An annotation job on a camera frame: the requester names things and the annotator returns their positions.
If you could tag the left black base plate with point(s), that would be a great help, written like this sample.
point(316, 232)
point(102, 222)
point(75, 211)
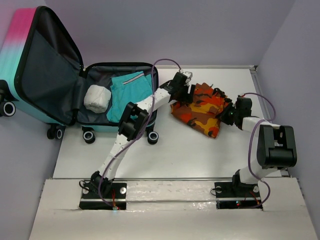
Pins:
point(113, 200)

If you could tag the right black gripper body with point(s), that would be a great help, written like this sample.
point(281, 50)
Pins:
point(228, 116)

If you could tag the orange camouflage shorts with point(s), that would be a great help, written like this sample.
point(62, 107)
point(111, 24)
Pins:
point(201, 113)

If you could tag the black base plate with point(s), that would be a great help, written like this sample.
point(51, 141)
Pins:
point(231, 197)
point(113, 200)

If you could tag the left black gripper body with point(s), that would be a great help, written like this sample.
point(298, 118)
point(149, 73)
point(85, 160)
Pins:
point(182, 96)

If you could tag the teal shorts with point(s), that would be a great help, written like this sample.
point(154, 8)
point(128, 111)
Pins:
point(133, 87)

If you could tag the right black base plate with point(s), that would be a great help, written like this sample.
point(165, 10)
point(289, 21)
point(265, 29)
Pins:
point(231, 197)

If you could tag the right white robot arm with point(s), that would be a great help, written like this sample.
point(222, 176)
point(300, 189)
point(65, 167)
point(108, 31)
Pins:
point(272, 147)

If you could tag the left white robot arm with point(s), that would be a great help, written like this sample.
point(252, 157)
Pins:
point(132, 126)

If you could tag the pink and teal suitcase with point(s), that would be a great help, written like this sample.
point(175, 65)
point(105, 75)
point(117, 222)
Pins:
point(42, 74)

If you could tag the white cloth bundle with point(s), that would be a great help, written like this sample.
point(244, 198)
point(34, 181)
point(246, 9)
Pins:
point(97, 99)

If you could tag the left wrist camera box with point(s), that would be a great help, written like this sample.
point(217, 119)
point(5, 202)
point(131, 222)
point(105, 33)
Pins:
point(188, 75)

